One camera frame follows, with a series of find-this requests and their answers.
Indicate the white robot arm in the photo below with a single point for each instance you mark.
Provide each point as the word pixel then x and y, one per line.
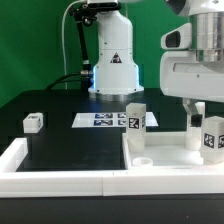
pixel 116 76

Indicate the white square tabletop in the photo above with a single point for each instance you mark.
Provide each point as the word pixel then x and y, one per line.
pixel 164 150

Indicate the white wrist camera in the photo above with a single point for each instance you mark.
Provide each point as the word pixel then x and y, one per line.
pixel 180 38

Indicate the white U-shaped fence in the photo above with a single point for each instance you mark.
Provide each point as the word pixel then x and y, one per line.
pixel 207 179

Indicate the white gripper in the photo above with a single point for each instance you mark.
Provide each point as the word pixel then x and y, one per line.
pixel 181 75

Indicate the white marker sheet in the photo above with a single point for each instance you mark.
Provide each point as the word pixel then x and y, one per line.
pixel 107 119

